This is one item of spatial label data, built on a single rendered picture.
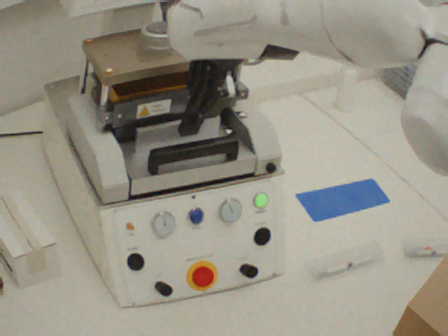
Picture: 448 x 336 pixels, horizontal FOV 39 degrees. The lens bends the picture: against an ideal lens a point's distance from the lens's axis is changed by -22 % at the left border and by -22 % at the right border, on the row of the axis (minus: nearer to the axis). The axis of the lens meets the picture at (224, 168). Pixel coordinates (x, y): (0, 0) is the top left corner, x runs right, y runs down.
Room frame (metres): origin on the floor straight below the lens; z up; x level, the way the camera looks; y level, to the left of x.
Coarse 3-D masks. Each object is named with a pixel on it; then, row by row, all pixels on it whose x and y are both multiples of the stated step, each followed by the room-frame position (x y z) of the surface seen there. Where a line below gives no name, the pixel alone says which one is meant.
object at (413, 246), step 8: (408, 240) 1.17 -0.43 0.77; (416, 240) 1.17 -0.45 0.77; (424, 240) 1.17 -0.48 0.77; (432, 240) 1.18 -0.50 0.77; (440, 240) 1.18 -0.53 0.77; (408, 248) 1.14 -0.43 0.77; (416, 248) 1.14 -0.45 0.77; (424, 248) 1.14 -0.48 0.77; (432, 248) 1.14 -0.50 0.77; (440, 248) 1.15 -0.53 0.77
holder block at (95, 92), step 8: (96, 88) 1.21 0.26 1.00; (96, 96) 1.18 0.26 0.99; (96, 104) 1.18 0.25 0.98; (160, 120) 1.12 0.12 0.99; (168, 120) 1.13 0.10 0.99; (176, 120) 1.14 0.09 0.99; (112, 128) 1.09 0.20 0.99; (120, 128) 1.08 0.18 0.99; (128, 128) 1.09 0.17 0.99; (136, 128) 1.10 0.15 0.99; (120, 136) 1.08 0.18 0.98; (128, 136) 1.09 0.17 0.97
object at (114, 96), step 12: (180, 72) 1.19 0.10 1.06; (96, 84) 1.18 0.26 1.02; (120, 84) 1.12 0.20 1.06; (132, 84) 1.12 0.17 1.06; (144, 84) 1.13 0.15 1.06; (156, 84) 1.13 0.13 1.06; (168, 84) 1.14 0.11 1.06; (180, 84) 1.14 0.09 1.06; (120, 96) 1.08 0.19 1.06; (132, 96) 1.09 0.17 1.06
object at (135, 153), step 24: (216, 120) 1.13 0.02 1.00; (120, 144) 1.07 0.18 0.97; (144, 144) 1.06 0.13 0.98; (168, 144) 1.09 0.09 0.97; (240, 144) 1.12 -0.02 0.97; (144, 168) 1.01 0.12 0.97; (168, 168) 1.02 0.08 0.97; (192, 168) 1.03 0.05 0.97; (216, 168) 1.06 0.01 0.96; (240, 168) 1.08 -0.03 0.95; (144, 192) 0.99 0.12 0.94
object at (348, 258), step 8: (352, 248) 1.13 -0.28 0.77; (360, 248) 1.13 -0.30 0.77; (368, 248) 1.13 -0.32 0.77; (376, 248) 1.13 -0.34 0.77; (328, 256) 1.10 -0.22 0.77; (336, 256) 1.10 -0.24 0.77; (344, 256) 1.10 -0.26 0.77; (352, 256) 1.10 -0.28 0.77; (360, 256) 1.10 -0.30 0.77; (368, 256) 1.10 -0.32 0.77; (376, 256) 1.11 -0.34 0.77; (312, 264) 1.07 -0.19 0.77; (320, 264) 1.07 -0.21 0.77; (328, 264) 1.07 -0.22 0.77; (336, 264) 1.07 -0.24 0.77; (344, 264) 1.07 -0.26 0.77; (352, 264) 1.08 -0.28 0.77; (312, 272) 1.04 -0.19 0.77; (320, 272) 1.05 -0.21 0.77; (328, 272) 1.05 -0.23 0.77
